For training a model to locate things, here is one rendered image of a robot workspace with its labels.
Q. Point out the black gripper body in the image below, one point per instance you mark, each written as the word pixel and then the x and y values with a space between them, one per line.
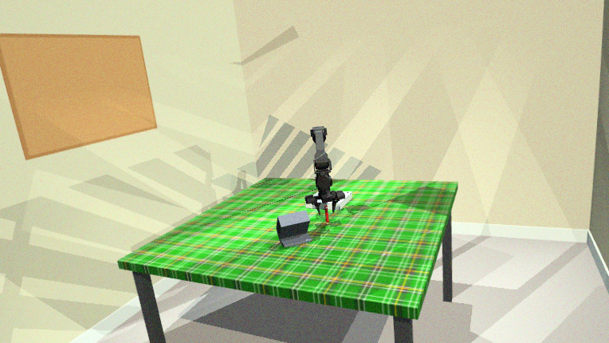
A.
pixel 313 199

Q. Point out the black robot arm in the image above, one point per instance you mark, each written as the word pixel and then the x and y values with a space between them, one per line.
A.
pixel 321 163

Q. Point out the grey sloped panel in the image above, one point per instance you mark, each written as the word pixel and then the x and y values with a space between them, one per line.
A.
pixel 292 228

